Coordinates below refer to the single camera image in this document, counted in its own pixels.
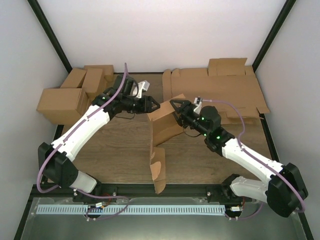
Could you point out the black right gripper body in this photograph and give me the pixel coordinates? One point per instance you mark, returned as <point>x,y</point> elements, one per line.
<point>187,119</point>

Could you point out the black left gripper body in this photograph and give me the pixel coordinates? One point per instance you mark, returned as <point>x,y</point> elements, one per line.
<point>138,108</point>

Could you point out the brown cardboard box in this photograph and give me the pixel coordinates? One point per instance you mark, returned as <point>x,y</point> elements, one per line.
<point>163,126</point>

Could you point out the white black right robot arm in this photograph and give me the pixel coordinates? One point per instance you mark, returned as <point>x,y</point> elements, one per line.
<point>280,186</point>

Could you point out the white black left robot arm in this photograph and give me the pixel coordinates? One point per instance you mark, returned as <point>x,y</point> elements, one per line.
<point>56,167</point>

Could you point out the small folded cardboard box rear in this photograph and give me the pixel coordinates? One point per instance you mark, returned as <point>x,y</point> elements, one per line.
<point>108,71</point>

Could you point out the large folded cardboard box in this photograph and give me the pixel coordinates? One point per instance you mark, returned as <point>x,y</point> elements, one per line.
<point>63,106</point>

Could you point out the stack of flat cardboard blanks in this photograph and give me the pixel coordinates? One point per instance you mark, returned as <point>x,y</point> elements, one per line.
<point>226,83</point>

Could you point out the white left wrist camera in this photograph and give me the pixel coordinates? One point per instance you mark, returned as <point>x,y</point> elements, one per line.
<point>140,88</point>

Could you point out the black left frame post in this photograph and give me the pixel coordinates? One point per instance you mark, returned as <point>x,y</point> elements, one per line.
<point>42,19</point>

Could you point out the black frame post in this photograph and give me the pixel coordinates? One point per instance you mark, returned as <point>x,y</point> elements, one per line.
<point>278,23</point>
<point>42,19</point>

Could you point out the light blue slotted cable duct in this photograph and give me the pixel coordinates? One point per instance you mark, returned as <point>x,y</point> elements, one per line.
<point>206,210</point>

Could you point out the black right frame post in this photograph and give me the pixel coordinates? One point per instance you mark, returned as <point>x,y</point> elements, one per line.
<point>278,23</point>

